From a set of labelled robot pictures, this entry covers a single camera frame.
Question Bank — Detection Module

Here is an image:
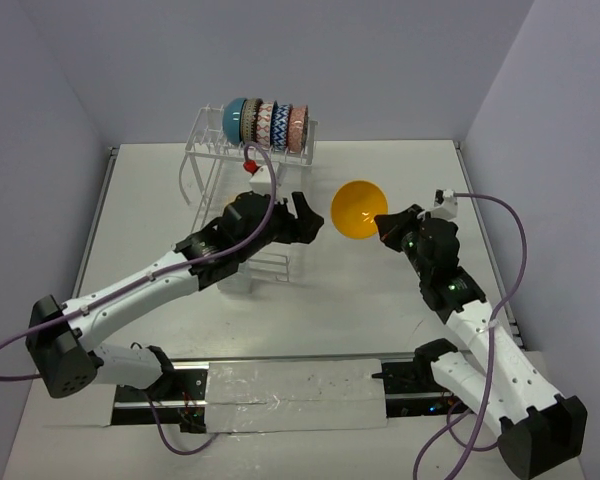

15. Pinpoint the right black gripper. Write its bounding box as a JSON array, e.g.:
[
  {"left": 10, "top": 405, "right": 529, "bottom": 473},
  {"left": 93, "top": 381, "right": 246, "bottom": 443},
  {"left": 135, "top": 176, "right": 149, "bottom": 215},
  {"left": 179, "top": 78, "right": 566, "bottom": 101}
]
[{"left": 375, "top": 203, "right": 431, "bottom": 279}]

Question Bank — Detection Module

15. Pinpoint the yellow bowl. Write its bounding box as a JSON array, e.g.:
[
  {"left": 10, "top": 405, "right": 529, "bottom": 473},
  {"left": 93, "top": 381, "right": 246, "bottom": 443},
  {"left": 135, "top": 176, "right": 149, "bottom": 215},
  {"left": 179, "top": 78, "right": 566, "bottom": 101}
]
[{"left": 330, "top": 180, "right": 388, "bottom": 240}]

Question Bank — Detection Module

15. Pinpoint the tan beige bowl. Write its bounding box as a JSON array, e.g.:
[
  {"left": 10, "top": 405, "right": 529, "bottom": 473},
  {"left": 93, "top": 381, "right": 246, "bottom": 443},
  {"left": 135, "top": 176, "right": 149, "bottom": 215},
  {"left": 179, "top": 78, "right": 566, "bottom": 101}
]
[{"left": 225, "top": 193, "right": 240, "bottom": 206}]

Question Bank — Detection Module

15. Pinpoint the orange red patterned bowl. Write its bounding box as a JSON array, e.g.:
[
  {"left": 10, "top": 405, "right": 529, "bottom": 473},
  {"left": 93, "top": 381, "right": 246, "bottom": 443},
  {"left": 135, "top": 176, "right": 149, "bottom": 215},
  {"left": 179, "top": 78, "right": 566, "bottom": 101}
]
[{"left": 287, "top": 105, "right": 309, "bottom": 153}]

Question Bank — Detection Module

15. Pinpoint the white wire dish rack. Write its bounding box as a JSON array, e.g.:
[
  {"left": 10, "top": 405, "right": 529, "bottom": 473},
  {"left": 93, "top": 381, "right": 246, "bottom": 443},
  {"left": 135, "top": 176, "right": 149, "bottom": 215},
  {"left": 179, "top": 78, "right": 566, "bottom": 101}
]
[{"left": 178, "top": 105, "right": 318, "bottom": 293}]

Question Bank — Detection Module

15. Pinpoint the dark brown cream bowl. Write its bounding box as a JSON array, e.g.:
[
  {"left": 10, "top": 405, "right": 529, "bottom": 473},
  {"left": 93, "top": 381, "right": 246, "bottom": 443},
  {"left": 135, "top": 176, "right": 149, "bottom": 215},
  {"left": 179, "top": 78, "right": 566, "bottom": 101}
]
[{"left": 240, "top": 97, "right": 263, "bottom": 143}]

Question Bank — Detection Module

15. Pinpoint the teal blue bowl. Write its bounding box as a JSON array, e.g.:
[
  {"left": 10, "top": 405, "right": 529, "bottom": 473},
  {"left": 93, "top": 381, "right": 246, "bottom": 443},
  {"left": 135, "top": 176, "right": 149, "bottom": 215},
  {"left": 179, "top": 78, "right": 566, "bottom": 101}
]
[{"left": 222, "top": 97, "right": 246, "bottom": 145}]

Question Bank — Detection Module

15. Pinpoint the blue triangle pattern bowl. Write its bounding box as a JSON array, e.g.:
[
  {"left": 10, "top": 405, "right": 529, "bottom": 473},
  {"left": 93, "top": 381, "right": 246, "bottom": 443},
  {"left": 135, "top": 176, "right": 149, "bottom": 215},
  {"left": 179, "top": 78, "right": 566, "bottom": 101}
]
[{"left": 271, "top": 104, "right": 293, "bottom": 151}]

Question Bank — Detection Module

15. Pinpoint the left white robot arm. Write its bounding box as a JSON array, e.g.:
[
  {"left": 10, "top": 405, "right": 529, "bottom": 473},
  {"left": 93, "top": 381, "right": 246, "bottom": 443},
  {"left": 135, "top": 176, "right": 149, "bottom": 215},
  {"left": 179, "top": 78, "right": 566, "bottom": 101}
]
[{"left": 25, "top": 191, "right": 324, "bottom": 399}]

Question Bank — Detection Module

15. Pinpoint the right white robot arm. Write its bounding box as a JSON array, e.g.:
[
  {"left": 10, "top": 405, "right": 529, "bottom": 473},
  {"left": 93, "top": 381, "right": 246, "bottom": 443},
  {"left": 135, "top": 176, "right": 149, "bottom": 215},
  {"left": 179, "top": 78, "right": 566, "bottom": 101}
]
[{"left": 375, "top": 205, "right": 587, "bottom": 479}]

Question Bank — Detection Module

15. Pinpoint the silver tape sheet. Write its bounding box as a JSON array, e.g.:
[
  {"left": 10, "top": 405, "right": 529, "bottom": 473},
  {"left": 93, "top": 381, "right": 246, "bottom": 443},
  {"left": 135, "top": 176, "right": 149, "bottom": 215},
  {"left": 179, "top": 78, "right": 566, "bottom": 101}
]
[{"left": 204, "top": 359, "right": 387, "bottom": 433}]

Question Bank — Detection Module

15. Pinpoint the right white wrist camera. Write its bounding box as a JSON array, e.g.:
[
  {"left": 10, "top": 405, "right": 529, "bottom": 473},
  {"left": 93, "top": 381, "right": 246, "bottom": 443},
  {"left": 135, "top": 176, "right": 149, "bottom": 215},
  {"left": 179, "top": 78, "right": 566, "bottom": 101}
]
[{"left": 428, "top": 189, "right": 458, "bottom": 221}]

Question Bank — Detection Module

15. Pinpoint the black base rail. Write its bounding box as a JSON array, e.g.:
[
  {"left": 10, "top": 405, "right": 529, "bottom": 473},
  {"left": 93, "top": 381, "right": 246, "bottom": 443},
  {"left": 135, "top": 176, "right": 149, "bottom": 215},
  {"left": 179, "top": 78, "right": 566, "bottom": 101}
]
[{"left": 111, "top": 353, "right": 457, "bottom": 434}]

